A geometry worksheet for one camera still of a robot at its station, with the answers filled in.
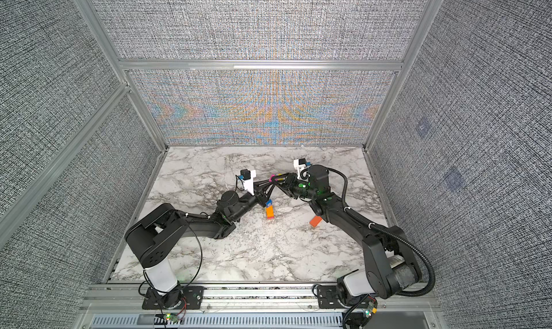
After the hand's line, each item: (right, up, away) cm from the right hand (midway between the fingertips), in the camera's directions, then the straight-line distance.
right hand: (272, 179), depth 80 cm
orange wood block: (-1, -15, +12) cm, 19 cm away
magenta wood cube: (-1, 0, -1) cm, 1 cm away
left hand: (+1, -1, +1) cm, 2 cm away
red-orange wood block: (+18, -18, +12) cm, 29 cm away
